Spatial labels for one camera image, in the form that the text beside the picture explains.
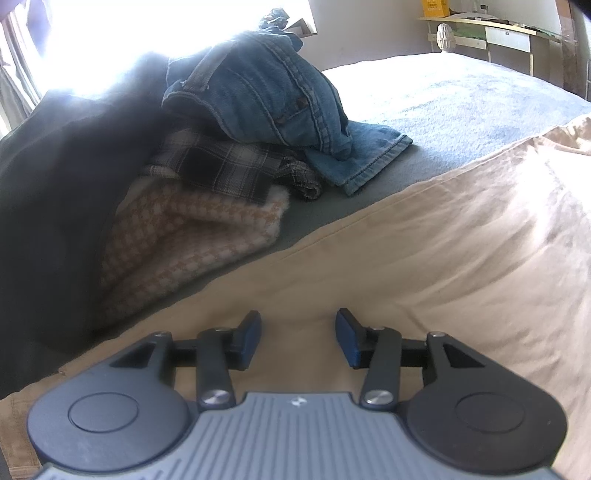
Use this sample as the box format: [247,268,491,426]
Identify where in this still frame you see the blue denim jeans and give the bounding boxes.
[161,32,414,195]

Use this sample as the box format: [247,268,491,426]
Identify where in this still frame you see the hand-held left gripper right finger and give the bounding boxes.
[335,308,485,409]

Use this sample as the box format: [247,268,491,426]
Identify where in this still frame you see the dark crumpled cloth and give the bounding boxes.
[259,7,289,28]

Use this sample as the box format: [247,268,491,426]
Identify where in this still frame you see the khaki pants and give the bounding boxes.
[0,113,591,480]

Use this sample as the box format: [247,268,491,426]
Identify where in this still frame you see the black garment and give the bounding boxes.
[0,51,171,356]

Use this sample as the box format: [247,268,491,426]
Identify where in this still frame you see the white and green desk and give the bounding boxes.
[418,13,578,77]

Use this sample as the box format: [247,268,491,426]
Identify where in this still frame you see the dark plaid shirt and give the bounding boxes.
[141,129,324,206]

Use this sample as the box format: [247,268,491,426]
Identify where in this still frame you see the beige houndstooth cloth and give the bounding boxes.
[95,185,291,330]

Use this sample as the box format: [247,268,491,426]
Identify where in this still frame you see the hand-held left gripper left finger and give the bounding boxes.
[108,310,263,409]

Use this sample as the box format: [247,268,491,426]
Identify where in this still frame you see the cream bedpost finial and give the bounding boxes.
[436,22,457,54]

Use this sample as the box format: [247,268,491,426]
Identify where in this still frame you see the grey curtain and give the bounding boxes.
[0,0,51,137]

